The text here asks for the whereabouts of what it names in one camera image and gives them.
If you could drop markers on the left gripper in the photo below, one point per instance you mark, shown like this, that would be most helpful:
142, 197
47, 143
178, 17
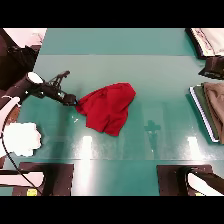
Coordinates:
69, 99

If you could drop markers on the red T-shirt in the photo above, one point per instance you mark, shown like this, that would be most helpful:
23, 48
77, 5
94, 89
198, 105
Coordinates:
106, 108

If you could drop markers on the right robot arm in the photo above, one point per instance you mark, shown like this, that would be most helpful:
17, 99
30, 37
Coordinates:
203, 181

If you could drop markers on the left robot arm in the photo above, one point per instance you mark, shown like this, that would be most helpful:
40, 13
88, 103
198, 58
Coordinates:
23, 87

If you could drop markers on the brown garment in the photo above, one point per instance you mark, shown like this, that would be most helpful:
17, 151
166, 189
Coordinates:
216, 103

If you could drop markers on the white garment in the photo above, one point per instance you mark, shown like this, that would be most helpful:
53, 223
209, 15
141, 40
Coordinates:
213, 40

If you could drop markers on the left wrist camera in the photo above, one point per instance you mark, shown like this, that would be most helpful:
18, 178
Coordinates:
58, 78

